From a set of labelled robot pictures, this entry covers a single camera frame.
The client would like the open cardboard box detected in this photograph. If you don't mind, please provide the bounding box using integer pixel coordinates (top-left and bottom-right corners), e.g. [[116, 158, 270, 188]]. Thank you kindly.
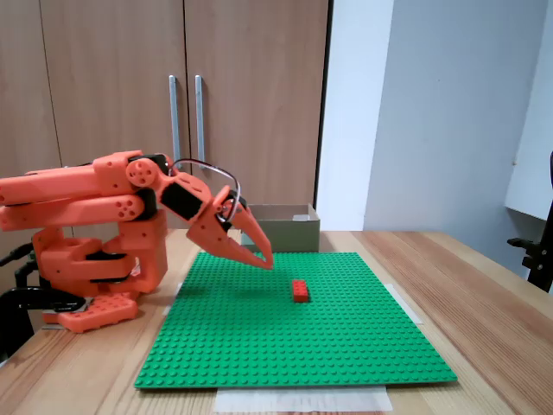
[[239, 202, 321, 254]]

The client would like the red lego block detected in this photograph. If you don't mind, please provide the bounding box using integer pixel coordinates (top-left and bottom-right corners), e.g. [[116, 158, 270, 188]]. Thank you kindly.
[[291, 279, 311, 303]]

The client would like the green lego baseplate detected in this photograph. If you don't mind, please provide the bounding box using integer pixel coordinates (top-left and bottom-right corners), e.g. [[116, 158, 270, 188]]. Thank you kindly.
[[133, 251, 458, 391]]

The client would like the masking tape strip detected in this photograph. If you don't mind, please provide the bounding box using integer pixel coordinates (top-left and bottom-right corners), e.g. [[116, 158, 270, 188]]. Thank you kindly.
[[213, 384, 394, 414], [161, 282, 184, 317], [390, 283, 425, 326]]

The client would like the wooden cabinet door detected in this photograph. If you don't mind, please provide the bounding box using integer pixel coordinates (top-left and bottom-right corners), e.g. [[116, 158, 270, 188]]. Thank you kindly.
[[184, 0, 332, 230], [0, 0, 73, 182], [39, 0, 194, 230]]

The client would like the black table clamp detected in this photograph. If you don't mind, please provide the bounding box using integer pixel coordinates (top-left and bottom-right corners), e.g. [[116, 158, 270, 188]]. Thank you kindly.
[[0, 284, 90, 362]]

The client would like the white board panel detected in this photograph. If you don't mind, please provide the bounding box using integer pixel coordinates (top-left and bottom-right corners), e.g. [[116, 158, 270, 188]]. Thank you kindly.
[[504, 0, 553, 222]]

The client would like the gripper servo cable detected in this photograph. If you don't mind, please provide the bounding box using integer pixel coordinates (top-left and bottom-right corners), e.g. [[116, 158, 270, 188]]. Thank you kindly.
[[168, 158, 241, 221]]

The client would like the black cable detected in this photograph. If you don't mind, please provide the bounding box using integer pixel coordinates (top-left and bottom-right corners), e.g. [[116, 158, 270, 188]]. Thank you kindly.
[[0, 243, 35, 267], [14, 260, 42, 291]]

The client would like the black stand bracket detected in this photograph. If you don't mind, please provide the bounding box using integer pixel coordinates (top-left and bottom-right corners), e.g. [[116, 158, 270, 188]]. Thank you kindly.
[[507, 150, 553, 295]]

